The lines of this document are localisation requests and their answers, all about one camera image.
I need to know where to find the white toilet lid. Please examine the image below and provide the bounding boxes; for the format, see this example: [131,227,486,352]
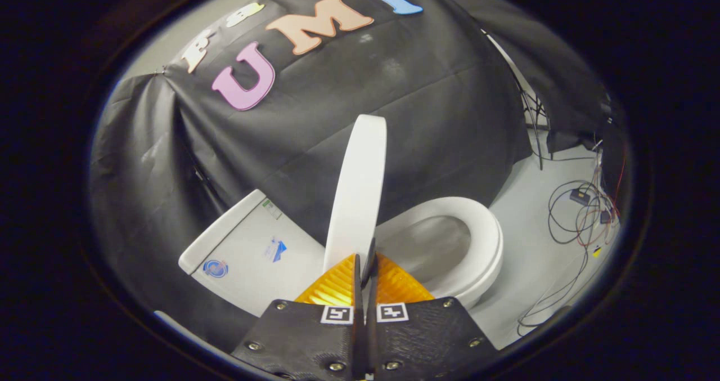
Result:
[323,115,388,273]

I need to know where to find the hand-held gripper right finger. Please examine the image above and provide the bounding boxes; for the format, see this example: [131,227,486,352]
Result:
[360,237,499,381]

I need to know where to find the black backdrop cloth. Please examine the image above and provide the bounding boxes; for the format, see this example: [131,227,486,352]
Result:
[90,0,615,352]

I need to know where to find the black tripod stand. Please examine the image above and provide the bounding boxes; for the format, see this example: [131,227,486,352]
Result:
[519,86,551,171]

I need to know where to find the white ceramic toilet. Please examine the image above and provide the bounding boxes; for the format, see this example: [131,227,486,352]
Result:
[178,189,505,317]

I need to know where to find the tangle of floor cables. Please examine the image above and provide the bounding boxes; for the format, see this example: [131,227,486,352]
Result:
[516,139,626,338]

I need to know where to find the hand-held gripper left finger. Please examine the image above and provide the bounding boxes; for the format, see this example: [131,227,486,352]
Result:
[231,253,365,381]

